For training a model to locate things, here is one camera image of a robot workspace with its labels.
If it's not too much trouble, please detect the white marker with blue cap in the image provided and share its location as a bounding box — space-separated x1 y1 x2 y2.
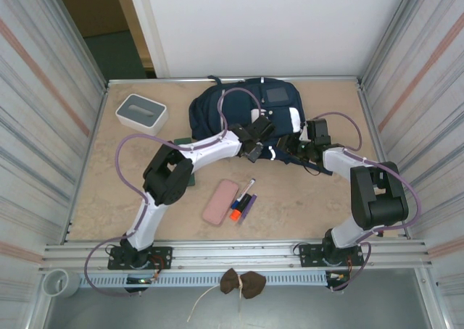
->
231 178 257 210

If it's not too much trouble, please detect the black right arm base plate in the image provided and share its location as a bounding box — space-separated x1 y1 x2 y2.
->
297 242 365 268

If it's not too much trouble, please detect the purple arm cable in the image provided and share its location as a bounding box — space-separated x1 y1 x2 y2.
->
307 111 423 293
83 87 264 297

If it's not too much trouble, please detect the perforated grey cable tray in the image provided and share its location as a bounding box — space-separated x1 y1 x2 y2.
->
78 270 349 288

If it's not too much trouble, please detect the wide aluminium frame rail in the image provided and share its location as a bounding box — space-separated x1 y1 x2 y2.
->
39 238 434 272

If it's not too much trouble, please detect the black orange highlighter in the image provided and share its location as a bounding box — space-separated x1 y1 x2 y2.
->
229 193 253 222

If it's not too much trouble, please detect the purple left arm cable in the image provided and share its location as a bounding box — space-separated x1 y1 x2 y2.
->
83 87 264 297

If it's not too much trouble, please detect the thin aluminium frame rail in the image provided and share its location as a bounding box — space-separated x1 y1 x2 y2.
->
107 75 362 84

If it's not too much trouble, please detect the white tissue box grey top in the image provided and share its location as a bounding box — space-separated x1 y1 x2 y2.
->
115 93 170 137

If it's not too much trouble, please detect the brown cloth pouch with string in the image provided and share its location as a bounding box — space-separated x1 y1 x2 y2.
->
186 267 267 322

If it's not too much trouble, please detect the purple pen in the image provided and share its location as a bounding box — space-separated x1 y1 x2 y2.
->
237 193 259 225

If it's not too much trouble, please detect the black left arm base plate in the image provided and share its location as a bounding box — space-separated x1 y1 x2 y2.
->
107 245 173 271

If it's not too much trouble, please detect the navy blue student backpack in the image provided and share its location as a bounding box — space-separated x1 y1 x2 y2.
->
188 75 334 177

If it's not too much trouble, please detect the dark green notebook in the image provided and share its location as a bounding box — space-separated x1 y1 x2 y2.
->
173 136 199 188

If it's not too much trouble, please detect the tape roll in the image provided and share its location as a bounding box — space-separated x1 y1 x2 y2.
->
42 269 81 299

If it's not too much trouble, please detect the pink pencil case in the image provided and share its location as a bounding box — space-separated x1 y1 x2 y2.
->
202 178 240 224

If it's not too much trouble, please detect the arm controller board with wires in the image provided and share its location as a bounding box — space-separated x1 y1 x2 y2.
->
125 275 157 294
325 270 349 293

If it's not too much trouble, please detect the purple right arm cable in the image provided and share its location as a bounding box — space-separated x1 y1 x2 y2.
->
307 111 423 293

